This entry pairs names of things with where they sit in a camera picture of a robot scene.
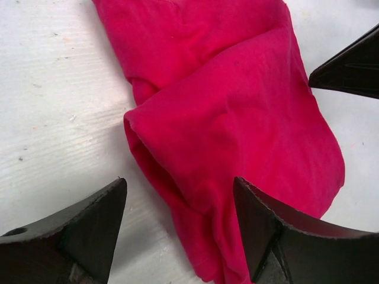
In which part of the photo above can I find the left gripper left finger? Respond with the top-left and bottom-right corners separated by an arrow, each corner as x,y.
1,178 -> 127,283

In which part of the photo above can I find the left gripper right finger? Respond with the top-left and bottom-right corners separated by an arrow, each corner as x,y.
233,177 -> 378,283

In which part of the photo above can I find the crimson red t shirt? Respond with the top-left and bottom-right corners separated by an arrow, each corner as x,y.
94,1 -> 345,283

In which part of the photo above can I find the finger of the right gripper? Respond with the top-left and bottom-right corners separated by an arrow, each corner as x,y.
309,25 -> 379,99

